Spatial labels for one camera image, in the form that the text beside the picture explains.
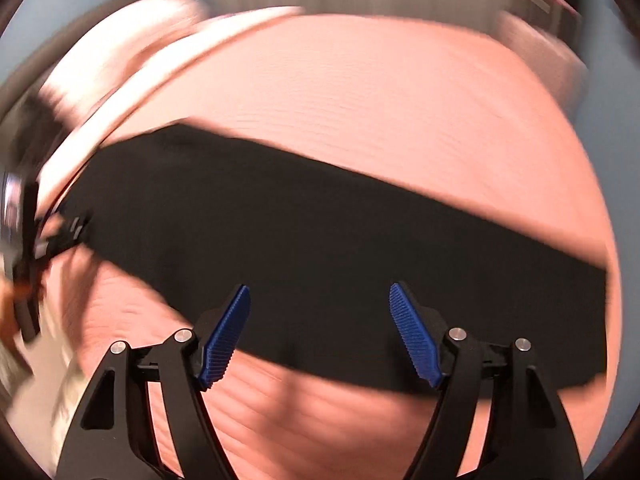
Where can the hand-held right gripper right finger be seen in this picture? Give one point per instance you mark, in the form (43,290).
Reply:
(412,335)

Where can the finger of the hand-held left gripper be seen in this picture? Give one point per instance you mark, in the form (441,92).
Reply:
(65,237)

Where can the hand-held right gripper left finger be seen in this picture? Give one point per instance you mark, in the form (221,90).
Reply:
(225,335)

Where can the black pants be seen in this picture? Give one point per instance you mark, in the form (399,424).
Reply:
(300,240)

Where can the pale pink blanket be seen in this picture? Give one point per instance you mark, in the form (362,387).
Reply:
(165,75)

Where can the floral pink pillow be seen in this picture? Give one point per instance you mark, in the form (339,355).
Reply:
(115,45)

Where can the salmon quilted bedspread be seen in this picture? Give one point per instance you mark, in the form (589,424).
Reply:
(375,100)

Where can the black suitcase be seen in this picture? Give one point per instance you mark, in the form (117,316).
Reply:
(550,5)

